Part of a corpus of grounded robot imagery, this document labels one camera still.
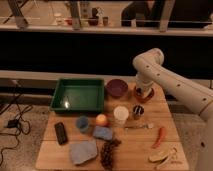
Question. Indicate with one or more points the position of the purple bowl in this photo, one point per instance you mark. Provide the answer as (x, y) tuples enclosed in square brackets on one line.
[(116, 88)]

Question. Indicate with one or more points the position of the red chili pepper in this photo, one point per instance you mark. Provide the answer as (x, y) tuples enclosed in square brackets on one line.
[(160, 138)]

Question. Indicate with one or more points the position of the black remote control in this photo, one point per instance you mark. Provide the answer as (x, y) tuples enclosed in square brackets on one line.
[(60, 133)]

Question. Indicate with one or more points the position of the dark metal can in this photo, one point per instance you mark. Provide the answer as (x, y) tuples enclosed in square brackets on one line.
[(138, 111)]

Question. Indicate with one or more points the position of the red bowl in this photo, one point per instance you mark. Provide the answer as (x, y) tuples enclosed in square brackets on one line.
[(143, 97)]

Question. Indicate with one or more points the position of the person in dark clothes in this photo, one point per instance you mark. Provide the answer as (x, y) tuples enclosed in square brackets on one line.
[(144, 15)]

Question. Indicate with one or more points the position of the blue cup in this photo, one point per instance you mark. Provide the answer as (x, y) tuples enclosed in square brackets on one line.
[(82, 123)]

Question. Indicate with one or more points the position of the blue sponge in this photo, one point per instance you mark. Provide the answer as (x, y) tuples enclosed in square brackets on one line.
[(103, 133)]

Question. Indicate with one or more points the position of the grey blue cloth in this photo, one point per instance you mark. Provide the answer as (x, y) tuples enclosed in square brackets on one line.
[(81, 152)]

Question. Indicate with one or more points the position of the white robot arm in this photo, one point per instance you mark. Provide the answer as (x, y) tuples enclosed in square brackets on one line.
[(197, 98)]

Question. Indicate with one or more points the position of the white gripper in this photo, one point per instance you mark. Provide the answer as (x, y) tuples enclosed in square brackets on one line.
[(143, 87)]

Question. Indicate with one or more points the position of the metal spoon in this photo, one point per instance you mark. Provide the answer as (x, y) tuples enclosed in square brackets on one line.
[(147, 126)]

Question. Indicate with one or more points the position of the white cup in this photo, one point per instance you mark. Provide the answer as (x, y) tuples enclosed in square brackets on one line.
[(121, 115)]

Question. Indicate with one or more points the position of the orange apple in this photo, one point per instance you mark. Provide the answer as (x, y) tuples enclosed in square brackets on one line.
[(101, 120)]

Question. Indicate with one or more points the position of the green plastic tray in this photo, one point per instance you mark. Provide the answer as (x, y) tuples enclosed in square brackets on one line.
[(78, 95)]

